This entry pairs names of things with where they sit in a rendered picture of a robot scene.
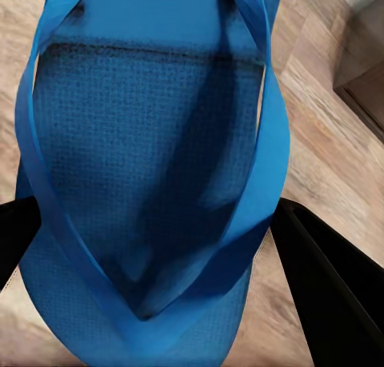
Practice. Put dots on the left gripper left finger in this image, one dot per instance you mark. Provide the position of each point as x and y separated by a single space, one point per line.
20 221

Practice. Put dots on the sandal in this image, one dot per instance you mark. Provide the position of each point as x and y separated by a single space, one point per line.
137 126

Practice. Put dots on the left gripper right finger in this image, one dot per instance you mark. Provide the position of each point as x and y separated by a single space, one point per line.
337 289

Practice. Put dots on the bench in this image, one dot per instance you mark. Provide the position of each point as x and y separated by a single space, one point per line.
360 79

